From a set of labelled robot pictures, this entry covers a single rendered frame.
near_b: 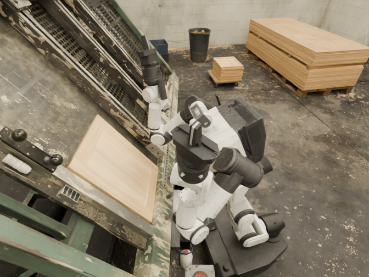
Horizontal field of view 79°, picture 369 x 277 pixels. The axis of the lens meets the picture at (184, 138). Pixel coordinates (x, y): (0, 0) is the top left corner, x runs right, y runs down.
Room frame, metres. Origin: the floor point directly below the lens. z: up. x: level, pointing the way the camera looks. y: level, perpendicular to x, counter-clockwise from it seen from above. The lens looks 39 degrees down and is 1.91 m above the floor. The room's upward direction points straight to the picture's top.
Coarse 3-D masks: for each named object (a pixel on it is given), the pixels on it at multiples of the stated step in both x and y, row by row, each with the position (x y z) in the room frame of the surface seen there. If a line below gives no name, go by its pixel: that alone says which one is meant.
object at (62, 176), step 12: (0, 144) 0.53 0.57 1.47; (24, 156) 0.53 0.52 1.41; (36, 168) 0.53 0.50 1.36; (60, 168) 0.56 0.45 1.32; (60, 180) 0.53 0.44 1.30; (72, 180) 0.55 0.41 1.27; (84, 180) 0.58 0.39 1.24; (84, 192) 0.53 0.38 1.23; (96, 192) 0.56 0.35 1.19; (96, 204) 0.53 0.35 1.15; (108, 204) 0.54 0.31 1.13; (120, 204) 0.57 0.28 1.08; (120, 216) 0.53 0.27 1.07; (132, 216) 0.56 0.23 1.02; (132, 228) 0.53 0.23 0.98; (144, 228) 0.54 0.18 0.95
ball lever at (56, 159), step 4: (52, 156) 0.50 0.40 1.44; (56, 156) 0.50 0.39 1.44; (60, 156) 0.51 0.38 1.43; (44, 160) 0.54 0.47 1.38; (48, 160) 0.53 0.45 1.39; (52, 160) 0.49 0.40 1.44; (56, 160) 0.49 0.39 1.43; (60, 160) 0.49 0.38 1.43; (48, 164) 0.54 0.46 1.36; (52, 164) 0.48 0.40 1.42; (56, 164) 0.48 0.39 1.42; (60, 164) 0.49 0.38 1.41
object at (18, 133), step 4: (12, 132) 0.49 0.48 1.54; (16, 132) 0.49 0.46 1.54; (20, 132) 0.50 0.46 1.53; (24, 132) 0.50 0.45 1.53; (12, 136) 0.48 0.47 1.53; (16, 136) 0.48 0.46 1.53; (20, 136) 0.49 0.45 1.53; (24, 136) 0.49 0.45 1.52; (12, 140) 0.54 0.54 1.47; (16, 140) 0.48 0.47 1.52; (20, 140) 0.49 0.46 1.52; (24, 140) 0.49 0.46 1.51
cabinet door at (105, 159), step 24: (96, 120) 0.93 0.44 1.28; (96, 144) 0.80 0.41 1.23; (120, 144) 0.92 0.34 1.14; (72, 168) 0.61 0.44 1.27; (96, 168) 0.68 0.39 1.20; (120, 168) 0.77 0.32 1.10; (144, 168) 0.89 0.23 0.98; (120, 192) 0.65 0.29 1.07; (144, 192) 0.74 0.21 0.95; (144, 216) 0.61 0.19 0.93
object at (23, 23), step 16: (0, 0) 1.07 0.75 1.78; (16, 0) 1.07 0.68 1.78; (16, 16) 1.07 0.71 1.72; (32, 32) 1.07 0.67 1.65; (48, 48) 1.07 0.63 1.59; (64, 64) 1.07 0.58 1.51; (80, 64) 1.12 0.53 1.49; (80, 80) 1.07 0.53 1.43; (96, 80) 1.12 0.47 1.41; (96, 96) 1.07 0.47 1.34; (112, 96) 1.12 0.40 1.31; (112, 112) 1.07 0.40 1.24; (128, 112) 1.12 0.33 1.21; (144, 128) 1.11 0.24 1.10; (144, 144) 1.07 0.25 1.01
